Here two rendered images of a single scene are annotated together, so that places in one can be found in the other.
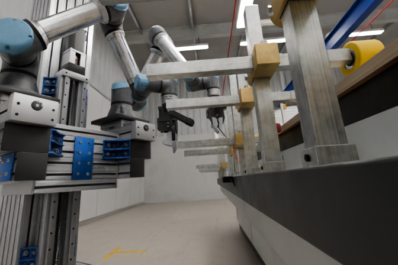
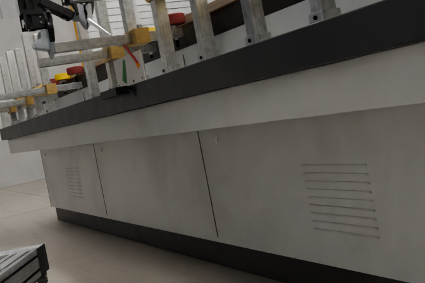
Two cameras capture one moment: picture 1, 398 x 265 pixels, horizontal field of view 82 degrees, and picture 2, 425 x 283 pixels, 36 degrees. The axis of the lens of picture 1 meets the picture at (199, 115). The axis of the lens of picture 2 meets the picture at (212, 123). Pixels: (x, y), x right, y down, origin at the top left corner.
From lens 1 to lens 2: 119 cm
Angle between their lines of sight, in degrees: 34
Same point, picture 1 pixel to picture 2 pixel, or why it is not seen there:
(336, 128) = (262, 24)
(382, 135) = (283, 25)
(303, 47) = not seen: outside the picture
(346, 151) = (267, 35)
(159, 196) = not seen: outside the picture
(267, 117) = (203, 13)
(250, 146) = (167, 42)
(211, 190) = not seen: outside the picture
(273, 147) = (209, 39)
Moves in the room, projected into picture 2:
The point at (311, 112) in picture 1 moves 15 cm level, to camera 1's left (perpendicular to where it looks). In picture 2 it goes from (252, 16) to (193, 23)
